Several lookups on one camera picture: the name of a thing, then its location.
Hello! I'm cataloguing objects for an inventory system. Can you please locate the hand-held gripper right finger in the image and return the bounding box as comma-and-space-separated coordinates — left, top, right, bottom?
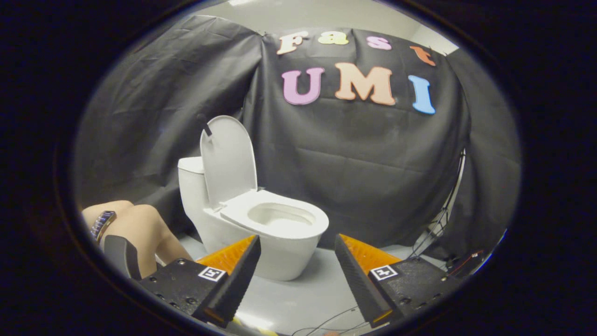
334, 233, 462, 328

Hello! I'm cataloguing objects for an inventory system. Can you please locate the white toilet seat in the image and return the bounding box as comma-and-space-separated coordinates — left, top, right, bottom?
219, 189, 330, 241

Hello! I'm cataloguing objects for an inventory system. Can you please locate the black backdrop cloth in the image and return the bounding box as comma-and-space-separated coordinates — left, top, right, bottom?
75, 14, 522, 258

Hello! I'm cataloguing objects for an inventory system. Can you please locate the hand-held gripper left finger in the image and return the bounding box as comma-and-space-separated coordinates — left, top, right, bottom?
139, 235, 262, 329

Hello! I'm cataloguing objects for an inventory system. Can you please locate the white ceramic toilet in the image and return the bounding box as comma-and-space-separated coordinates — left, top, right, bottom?
177, 156, 330, 282

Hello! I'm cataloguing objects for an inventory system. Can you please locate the white toilet lid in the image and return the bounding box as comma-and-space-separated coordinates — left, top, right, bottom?
200, 115, 259, 211

